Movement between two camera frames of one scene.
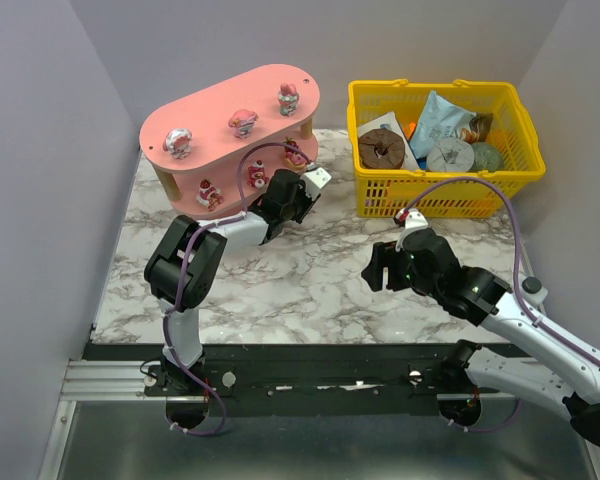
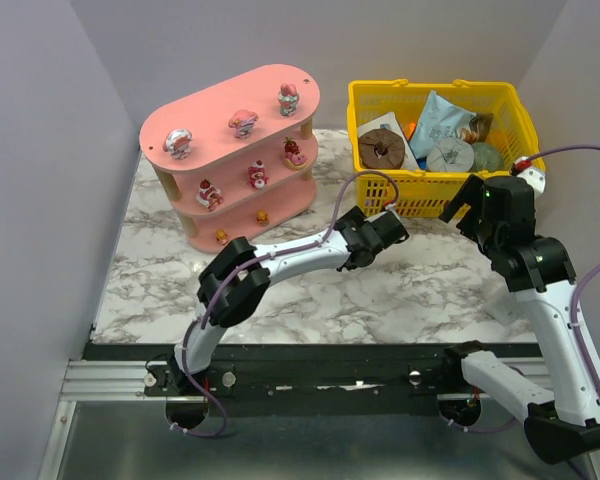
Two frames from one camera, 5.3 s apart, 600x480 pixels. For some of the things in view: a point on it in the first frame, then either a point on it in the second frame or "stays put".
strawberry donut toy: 293,159 stays put
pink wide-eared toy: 243,120 stays put
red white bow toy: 209,196 stays put
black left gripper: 305,198 -> 389,230
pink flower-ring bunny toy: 288,98 stays put
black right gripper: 386,270 -> 466,209
